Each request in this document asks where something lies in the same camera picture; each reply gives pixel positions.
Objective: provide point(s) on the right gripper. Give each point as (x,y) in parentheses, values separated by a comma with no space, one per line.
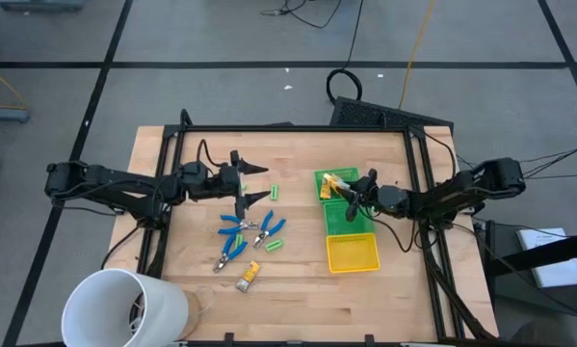
(375,195)

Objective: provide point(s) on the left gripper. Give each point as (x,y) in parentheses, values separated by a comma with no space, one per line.
(228,183)

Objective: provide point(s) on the yellow crayon pack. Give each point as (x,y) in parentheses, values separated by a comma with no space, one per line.
(329,176)
(249,275)
(337,182)
(324,192)

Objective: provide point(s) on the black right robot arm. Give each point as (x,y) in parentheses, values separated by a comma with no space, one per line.
(461,193)

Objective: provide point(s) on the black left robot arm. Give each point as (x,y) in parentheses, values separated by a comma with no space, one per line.
(114,185)

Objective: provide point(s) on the green plastic basket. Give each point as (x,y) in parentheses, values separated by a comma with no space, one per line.
(338,219)
(350,173)

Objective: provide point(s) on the yellow plastic basket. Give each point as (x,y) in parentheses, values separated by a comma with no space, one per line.
(353,253)

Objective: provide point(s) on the black perforated metal case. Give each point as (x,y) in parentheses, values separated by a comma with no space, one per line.
(365,113)

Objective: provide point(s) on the wooden lamp base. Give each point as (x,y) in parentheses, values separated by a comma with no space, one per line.
(192,313)

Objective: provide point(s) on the black diagonal strut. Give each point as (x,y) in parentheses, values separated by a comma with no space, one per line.
(533,254)

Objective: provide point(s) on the white lamp shade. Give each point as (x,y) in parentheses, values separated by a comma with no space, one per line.
(100,308)

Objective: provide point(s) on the white box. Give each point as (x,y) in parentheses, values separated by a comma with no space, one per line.
(550,258)

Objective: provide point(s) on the grey desk foot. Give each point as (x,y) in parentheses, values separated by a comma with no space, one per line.
(40,6)
(4,114)

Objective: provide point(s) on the black table frame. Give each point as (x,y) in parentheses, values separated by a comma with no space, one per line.
(293,128)

